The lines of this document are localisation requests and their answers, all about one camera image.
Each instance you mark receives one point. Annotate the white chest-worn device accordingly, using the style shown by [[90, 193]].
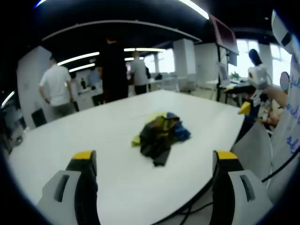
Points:
[[281, 25]]

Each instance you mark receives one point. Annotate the black cabinet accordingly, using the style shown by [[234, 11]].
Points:
[[39, 117]]

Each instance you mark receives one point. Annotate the yellow blue grey garment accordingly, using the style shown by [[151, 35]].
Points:
[[159, 138]]

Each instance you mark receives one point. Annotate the hanging monitor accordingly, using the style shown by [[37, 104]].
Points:
[[225, 35]]

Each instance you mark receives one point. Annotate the black monitor stand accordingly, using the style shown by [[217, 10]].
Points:
[[219, 77]]

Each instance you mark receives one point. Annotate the curved ceiling rail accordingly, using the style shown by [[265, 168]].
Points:
[[112, 21]]

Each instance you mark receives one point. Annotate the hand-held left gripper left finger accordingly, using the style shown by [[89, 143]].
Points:
[[86, 187]]

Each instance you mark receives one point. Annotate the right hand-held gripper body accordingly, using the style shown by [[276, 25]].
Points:
[[257, 76]]

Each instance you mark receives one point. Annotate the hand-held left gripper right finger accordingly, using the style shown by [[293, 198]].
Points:
[[225, 187]]

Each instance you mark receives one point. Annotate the ceiling light strips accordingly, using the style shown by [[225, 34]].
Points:
[[77, 58]]

